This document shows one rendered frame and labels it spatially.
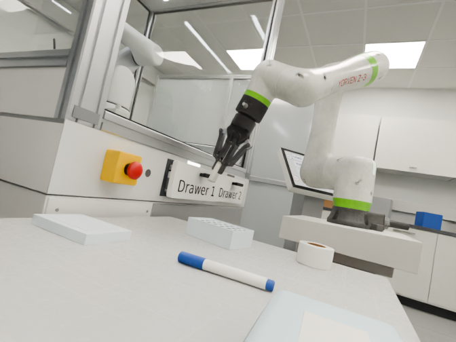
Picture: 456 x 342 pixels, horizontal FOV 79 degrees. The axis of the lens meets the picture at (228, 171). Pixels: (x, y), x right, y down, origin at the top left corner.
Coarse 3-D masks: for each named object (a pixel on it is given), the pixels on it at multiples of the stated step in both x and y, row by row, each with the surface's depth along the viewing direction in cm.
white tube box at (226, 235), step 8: (192, 224) 60; (200, 224) 59; (208, 224) 58; (216, 224) 61; (224, 224) 64; (232, 224) 64; (192, 232) 60; (200, 232) 59; (208, 232) 57; (216, 232) 56; (224, 232) 55; (232, 232) 54; (240, 232) 56; (248, 232) 59; (208, 240) 57; (216, 240) 56; (224, 240) 55; (232, 240) 54; (240, 240) 57; (248, 240) 59; (232, 248) 55; (240, 248) 57
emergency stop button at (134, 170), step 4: (132, 164) 60; (136, 164) 61; (140, 164) 62; (128, 168) 60; (132, 168) 60; (136, 168) 61; (140, 168) 62; (128, 172) 60; (132, 172) 60; (136, 172) 61; (140, 172) 62; (132, 176) 60; (136, 176) 61
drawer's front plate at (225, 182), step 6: (222, 180) 112; (228, 180) 117; (234, 180) 123; (240, 180) 129; (222, 186) 112; (228, 186) 118; (234, 186) 123; (222, 192) 113; (228, 192) 119; (234, 192) 125; (216, 198) 110; (222, 198) 114; (228, 198) 120; (234, 198) 126; (240, 198) 132
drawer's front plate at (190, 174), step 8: (176, 168) 80; (184, 168) 83; (192, 168) 87; (200, 168) 91; (176, 176) 80; (184, 176) 84; (192, 176) 88; (200, 176) 92; (168, 184) 80; (176, 184) 81; (192, 184) 88; (200, 184) 93; (208, 184) 98; (216, 184) 103; (168, 192) 79; (176, 192) 81; (184, 192) 85; (200, 192) 94; (208, 192) 99; (216, 192) 105; (200, 200) 95; (208, 200) 100
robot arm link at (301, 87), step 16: (336, 64) 86; (352, 64) 88; (368, 64) 92; (288, 80) 77; (304, 80) 74; (320, 80) 76; (336, 80) 82; (352, 80) 88; (368, 80) 94; (288, 96) 78; (304, 96) 75; (320, 96) 79
